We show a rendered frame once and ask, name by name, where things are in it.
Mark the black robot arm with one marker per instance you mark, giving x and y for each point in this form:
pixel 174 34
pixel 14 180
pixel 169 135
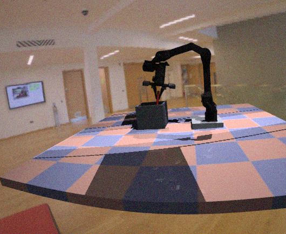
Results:
pixel 205 54

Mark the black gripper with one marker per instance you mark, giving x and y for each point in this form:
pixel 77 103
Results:
pixel 159 78

